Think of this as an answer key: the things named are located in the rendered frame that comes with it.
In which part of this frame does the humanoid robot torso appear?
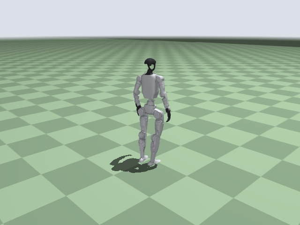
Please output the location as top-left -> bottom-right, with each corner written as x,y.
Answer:
141,72 -> 159,115

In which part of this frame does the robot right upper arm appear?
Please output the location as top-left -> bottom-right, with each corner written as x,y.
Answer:
156,75 -> 165,98

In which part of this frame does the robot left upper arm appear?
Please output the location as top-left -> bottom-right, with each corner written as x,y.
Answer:
134,75 -> 142,95

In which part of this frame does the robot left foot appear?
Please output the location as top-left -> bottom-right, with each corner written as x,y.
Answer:
139,155 -> 148,163

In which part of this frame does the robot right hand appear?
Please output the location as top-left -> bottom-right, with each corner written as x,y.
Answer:
166,108 -> 171,122

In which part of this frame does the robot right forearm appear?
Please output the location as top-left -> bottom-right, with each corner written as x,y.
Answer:
162,92 -> 170,110

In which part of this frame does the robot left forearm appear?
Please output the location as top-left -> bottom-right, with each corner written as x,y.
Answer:
133,93 -> 140,106

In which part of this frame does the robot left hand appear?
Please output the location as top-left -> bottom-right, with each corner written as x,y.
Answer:
135,104 -> 141,116

